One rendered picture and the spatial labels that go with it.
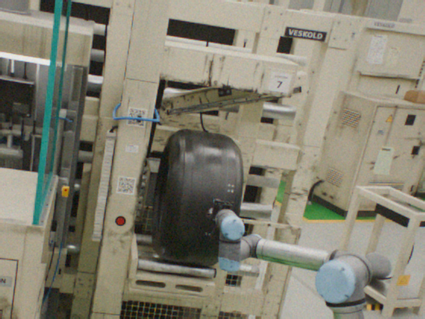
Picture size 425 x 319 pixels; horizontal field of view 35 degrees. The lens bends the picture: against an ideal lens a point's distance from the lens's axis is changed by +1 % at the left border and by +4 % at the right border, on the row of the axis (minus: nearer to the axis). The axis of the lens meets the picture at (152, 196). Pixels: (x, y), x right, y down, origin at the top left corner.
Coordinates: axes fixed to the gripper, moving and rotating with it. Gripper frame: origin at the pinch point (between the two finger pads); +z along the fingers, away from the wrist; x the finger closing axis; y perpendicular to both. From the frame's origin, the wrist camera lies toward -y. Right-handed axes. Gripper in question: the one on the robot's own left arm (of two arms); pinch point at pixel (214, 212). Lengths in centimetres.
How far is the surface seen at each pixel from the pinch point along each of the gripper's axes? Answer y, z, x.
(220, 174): 14.2, 5.9, -1.1
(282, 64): 60, 41, -27
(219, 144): 24.6, 17.2, -1.1
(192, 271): -30.4, 17.8, 1.0
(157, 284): -39.0, 20.8, 14.5
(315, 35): 76, 70, -48
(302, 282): -95, 236, -131
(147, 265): -30.2, 17.8, 20.3
